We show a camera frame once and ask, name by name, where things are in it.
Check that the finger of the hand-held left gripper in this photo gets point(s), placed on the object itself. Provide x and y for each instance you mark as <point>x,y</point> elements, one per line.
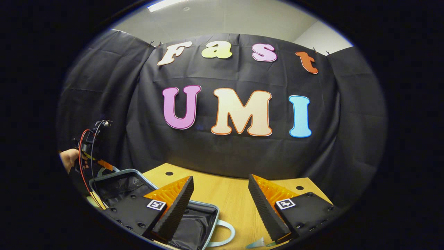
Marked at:
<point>105,164</point>

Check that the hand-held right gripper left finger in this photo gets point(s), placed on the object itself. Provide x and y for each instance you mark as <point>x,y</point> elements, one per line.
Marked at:
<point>177,211</point>

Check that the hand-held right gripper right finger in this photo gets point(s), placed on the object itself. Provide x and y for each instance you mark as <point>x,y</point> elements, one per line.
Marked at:
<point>265,211</point>

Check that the light blue suitcase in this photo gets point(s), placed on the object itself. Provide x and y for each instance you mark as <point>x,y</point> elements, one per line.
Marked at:
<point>197,222</point>

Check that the rectangular ceiling light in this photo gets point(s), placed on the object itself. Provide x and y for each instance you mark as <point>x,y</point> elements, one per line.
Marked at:
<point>166,5</point>

